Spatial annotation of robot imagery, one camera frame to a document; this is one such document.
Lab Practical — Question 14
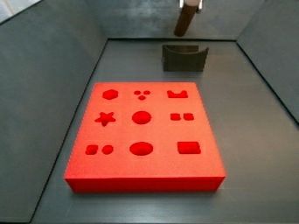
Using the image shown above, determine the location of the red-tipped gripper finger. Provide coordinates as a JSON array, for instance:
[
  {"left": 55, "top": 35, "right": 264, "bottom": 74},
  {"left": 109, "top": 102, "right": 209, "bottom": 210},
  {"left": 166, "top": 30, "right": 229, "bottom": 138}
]
[
  {"left": 180, "top": 0, "right": 184, "bottom": 9},
  {"left": 197, "top": 0, "right": 204, "bottom": 13}
]

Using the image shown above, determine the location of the brown oval cylinder peg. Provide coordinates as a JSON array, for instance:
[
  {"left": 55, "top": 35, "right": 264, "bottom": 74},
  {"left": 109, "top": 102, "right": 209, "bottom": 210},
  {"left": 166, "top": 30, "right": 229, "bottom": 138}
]
[{"left": 174, "top": 0, "right": 202, "bottom": 37}]

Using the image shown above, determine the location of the dark grey cradle fixture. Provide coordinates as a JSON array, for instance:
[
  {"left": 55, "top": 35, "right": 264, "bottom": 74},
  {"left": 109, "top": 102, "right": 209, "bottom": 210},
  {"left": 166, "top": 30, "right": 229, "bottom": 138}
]
[{"left": 164, "top": 45, "right": 210, "bottom": 72}]

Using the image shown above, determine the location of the red foam shape-hole block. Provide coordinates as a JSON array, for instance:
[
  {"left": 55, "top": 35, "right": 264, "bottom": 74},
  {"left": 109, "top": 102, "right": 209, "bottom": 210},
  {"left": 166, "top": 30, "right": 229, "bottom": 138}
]
[{"left": 65, "top": 82, "right": 228, "bottom": 193}]

